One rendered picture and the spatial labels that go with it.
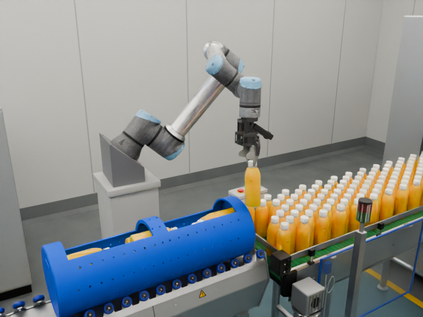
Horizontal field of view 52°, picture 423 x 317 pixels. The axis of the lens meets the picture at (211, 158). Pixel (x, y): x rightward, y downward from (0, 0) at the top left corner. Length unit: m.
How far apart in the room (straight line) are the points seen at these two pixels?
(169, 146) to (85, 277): 1.10
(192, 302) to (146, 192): 0.84
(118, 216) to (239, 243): 0.89
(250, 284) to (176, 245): 0.49
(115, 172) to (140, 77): 2.28
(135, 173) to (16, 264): 1.36
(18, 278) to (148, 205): 1.35
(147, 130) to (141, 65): 2.17
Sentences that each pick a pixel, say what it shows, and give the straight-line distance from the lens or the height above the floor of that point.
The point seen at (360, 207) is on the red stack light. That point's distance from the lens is 2.05.
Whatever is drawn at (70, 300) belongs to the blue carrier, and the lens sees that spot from 1.72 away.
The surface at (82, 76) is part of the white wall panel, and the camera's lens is 4.47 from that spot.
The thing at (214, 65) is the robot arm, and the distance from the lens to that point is 1.89.
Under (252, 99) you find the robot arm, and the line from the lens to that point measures 1.81.
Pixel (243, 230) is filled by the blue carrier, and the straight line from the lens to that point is 1.95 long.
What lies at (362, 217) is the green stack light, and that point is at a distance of 2.07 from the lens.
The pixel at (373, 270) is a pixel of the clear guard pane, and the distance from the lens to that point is 2.55.
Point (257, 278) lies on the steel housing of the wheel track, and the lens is 2.15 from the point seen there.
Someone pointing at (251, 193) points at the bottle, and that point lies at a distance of 1.92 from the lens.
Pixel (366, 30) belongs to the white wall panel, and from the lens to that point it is 6.52.
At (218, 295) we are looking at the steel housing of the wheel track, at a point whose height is 0.85.
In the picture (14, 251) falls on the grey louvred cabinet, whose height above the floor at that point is 0.40.
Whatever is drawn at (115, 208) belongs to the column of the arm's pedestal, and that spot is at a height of 0.98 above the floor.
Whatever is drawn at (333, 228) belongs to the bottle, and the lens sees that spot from 2.38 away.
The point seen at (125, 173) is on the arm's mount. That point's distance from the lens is 2.51.
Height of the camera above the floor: 2.11
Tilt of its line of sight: 20 degrees down
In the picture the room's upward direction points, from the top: straight up
